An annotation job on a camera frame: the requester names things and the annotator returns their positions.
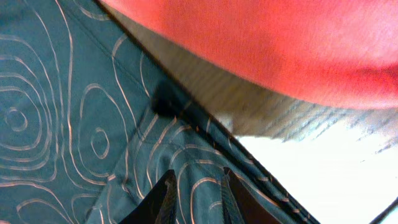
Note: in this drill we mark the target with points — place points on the red t-shirt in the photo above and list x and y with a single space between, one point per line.
340 53

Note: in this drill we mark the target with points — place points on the black orange-patterned jersey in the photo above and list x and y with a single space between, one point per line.
90 123

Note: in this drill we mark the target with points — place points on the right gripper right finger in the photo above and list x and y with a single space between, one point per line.
239 206

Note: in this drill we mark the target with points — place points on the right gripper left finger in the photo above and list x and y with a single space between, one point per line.
160 204

